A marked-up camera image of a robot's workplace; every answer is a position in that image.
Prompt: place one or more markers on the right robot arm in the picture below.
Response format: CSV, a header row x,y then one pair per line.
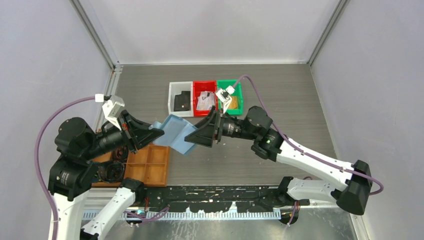
x,y
346,184

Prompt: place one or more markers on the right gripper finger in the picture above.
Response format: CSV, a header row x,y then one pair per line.
x,y
207,124
201,138

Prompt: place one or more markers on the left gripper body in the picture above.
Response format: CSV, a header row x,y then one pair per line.
x,y
127,131

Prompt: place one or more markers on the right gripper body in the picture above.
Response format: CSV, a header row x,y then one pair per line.
x,y
219,124

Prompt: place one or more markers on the black cards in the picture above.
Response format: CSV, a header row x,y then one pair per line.
x,y
182,101

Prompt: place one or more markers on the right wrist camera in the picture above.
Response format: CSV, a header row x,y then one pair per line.
x,y
225,97

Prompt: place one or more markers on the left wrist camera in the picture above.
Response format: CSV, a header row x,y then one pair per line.
x,y
112,107

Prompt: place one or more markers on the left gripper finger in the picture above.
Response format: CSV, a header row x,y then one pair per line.
x,y
131,124
144,137

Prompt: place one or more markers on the red plastic bin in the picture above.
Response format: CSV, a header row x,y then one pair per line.
x,y
198,87

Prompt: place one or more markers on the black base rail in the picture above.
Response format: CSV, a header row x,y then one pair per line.
x,y
212,199

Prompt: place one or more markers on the blue card holder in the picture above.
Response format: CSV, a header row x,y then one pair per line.
x,y
175,130

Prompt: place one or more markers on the green plastic bin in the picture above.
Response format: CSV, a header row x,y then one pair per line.
x,y
223,84

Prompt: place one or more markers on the white plastic bin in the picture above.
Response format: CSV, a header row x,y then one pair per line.
x,y
177,88

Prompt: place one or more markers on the white cards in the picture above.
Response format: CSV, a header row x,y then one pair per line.
x,y
205,101

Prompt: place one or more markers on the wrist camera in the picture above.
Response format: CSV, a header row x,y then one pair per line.
x,y
225,97
112,107

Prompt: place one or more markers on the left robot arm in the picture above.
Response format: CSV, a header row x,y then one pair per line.
x,y
71,176

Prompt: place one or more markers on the gold cards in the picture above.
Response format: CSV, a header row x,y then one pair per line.
x,y
234,103

